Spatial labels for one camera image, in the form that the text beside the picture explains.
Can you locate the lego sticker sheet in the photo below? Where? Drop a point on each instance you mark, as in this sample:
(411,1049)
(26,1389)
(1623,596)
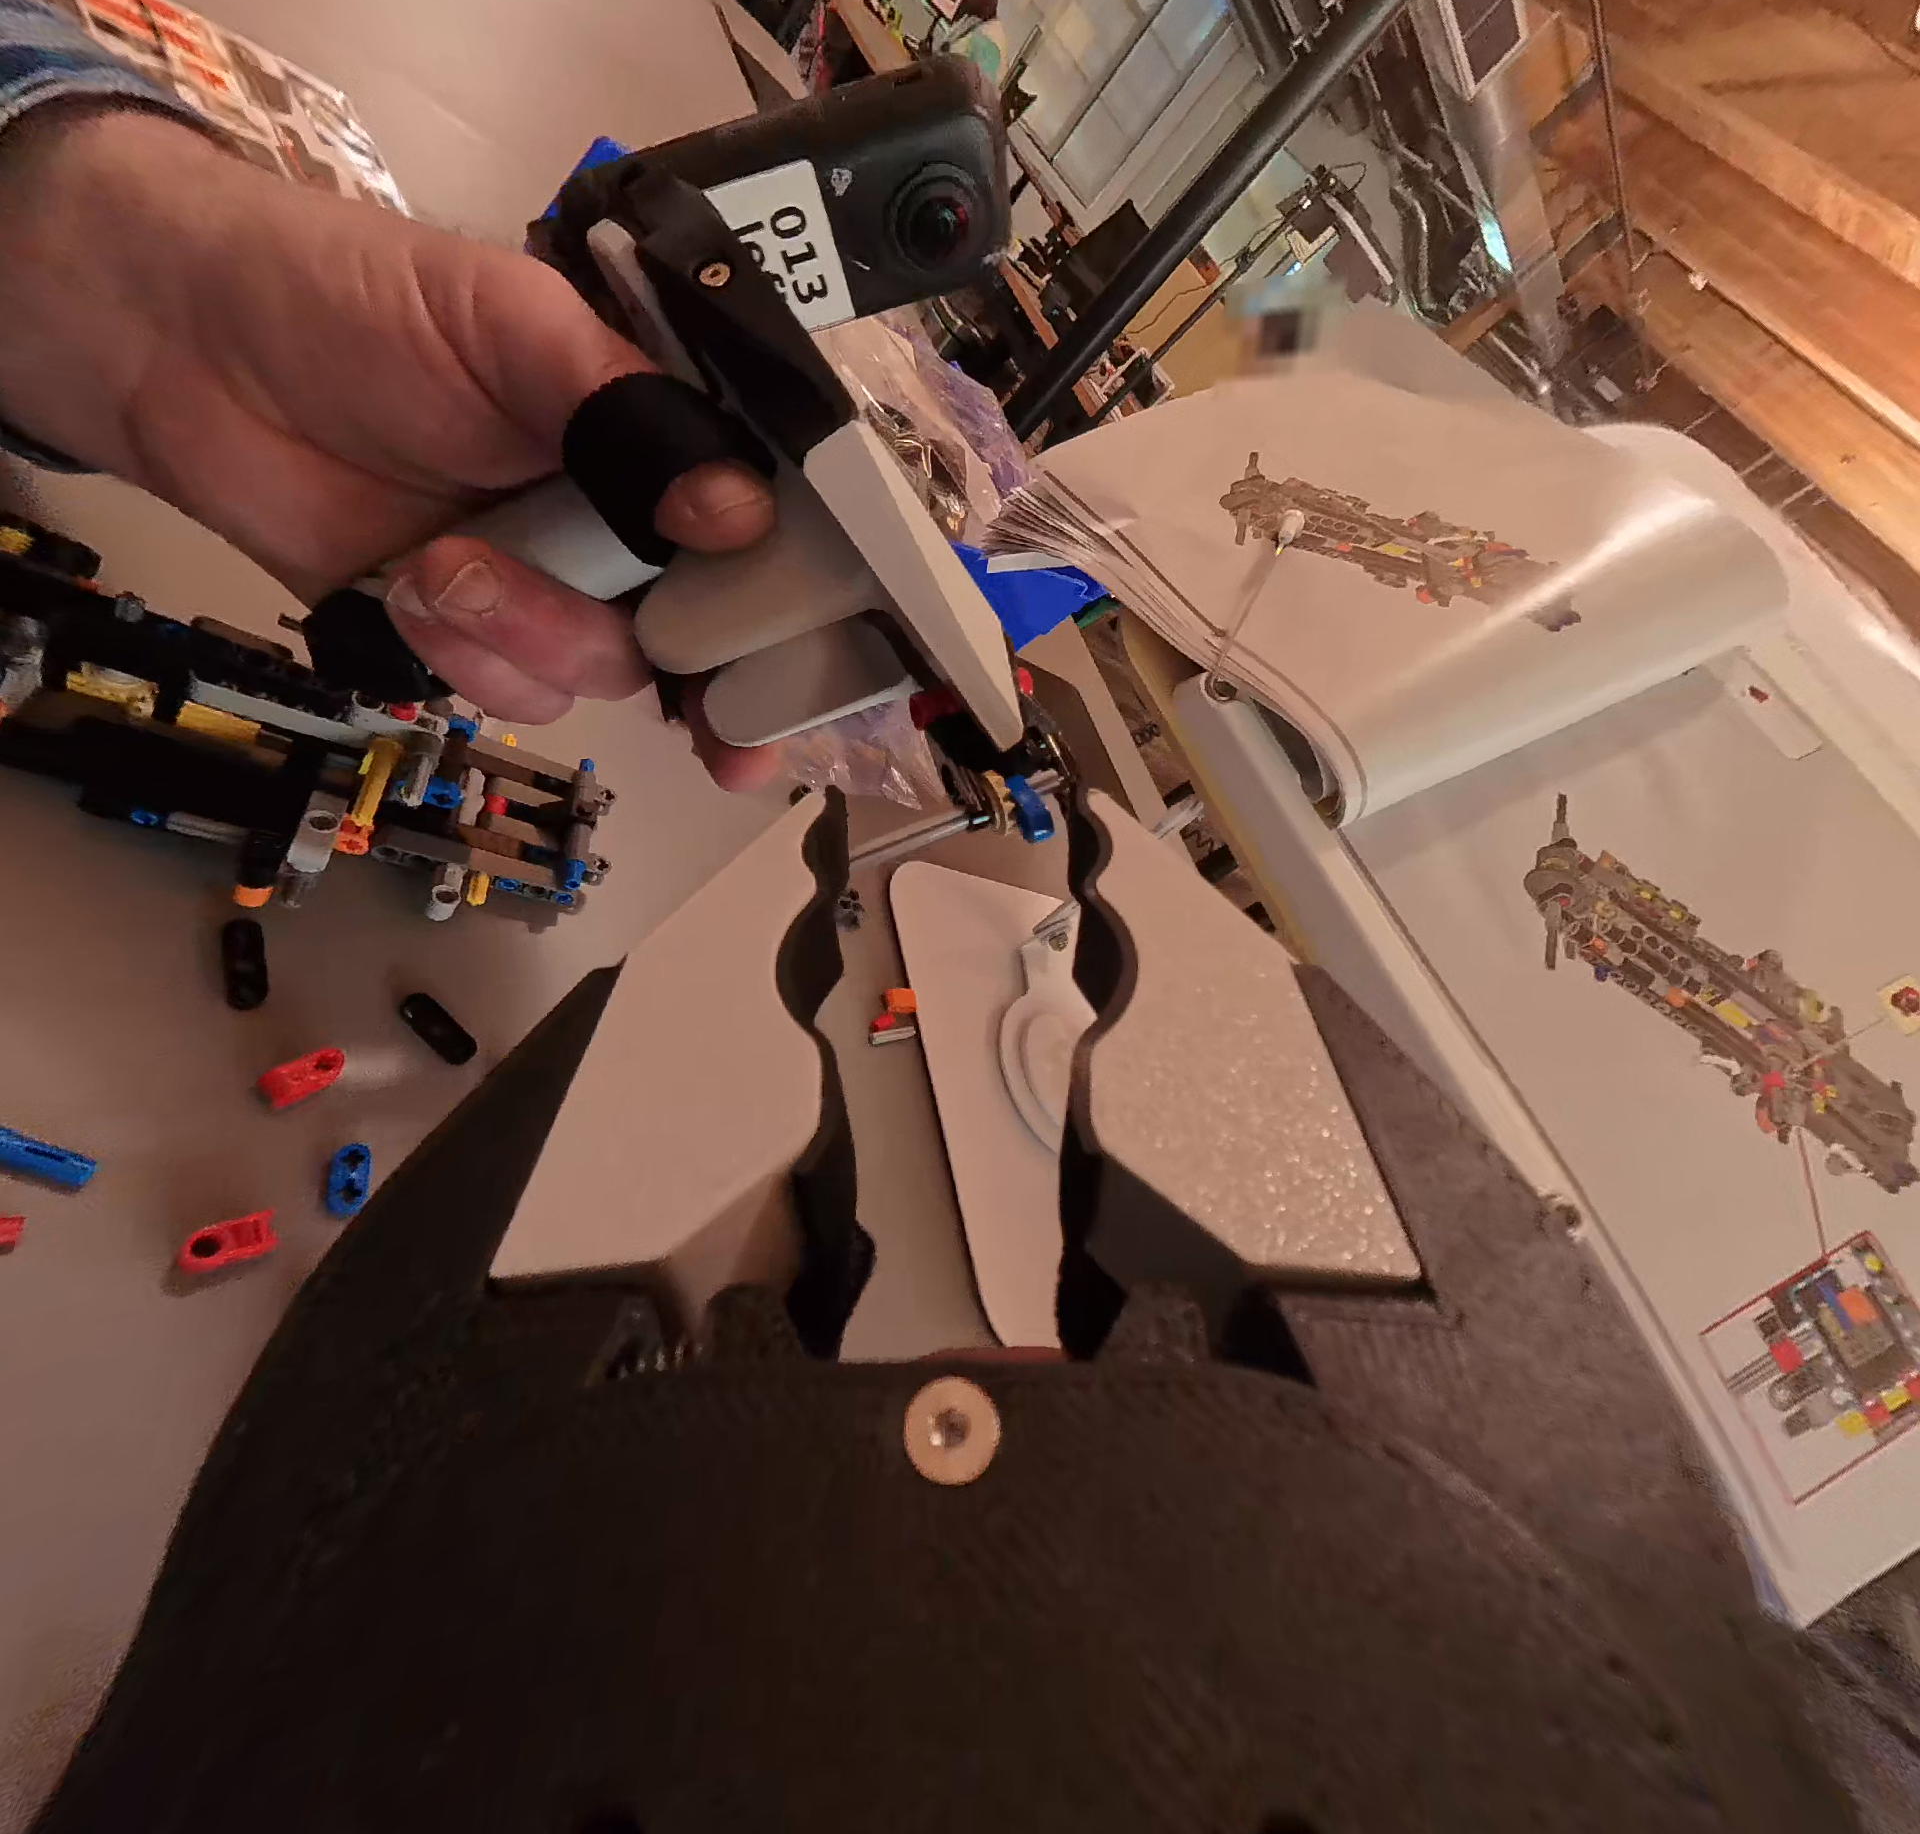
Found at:
(224,83)

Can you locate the small lego gear subassembly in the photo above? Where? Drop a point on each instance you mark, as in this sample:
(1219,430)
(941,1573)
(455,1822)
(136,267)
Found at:
(1009,798)

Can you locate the person's left forearm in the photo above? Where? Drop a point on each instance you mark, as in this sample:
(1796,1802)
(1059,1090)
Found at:
(15,46)

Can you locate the black pole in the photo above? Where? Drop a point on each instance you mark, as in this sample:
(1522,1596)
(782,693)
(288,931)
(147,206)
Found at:
(1244,171)

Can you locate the blue lego liftarm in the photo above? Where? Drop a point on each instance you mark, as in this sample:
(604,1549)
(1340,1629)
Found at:
(350,1179)

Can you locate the clear bags of lego parts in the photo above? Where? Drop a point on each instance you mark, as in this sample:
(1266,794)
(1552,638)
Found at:
(929,408)

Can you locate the empty clear plastic bag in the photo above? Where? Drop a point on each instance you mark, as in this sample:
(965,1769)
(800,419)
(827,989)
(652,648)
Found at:
(856,762)

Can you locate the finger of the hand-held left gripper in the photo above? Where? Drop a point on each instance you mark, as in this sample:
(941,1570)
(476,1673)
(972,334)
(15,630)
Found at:
(914,578)

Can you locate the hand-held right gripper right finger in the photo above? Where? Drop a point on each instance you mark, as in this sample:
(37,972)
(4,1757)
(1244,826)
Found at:
(1244,1112)

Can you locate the blue lego pin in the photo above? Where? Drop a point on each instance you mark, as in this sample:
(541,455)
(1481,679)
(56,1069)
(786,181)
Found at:
(39,1158)

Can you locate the black lego liftarm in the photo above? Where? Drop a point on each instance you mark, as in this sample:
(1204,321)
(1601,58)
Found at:
(245,960)
(433,1030)

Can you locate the long lego chassis assembly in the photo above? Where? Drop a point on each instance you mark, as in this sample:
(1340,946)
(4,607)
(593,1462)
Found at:
(302,751)

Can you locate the person's left hand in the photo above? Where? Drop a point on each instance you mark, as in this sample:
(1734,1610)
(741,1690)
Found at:
(271,359)

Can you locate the white book stand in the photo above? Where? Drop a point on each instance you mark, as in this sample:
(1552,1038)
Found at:
(965,1112)

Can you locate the open lego instruction booklet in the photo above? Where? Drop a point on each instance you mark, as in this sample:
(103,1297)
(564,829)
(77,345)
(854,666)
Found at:
(1495,751)

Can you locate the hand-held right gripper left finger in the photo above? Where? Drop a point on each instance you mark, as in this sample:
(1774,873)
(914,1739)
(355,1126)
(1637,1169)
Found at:
(677,1112)

